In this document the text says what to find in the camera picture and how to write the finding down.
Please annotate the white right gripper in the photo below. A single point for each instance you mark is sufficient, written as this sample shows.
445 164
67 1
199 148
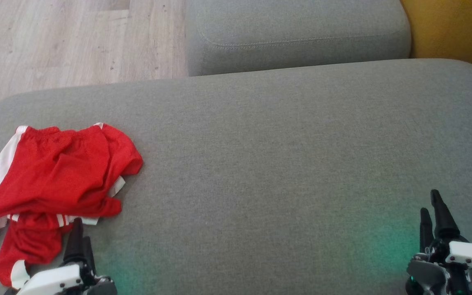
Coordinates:
471 256

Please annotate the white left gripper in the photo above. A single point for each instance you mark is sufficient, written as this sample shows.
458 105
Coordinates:
51 282

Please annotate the red and white basketball jersey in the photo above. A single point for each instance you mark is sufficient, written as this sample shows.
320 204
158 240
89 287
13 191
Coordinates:
27 246

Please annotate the red basketball shorts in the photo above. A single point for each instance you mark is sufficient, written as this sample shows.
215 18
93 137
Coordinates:
55 172

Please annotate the large grey sofa seat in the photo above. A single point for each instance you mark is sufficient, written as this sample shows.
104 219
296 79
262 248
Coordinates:
260 164

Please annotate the yellow sofa back cushion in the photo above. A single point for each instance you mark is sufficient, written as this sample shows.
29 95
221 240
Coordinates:
457 28

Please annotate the grey sofa seat cushion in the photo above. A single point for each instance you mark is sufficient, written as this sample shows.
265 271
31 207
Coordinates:
293 32

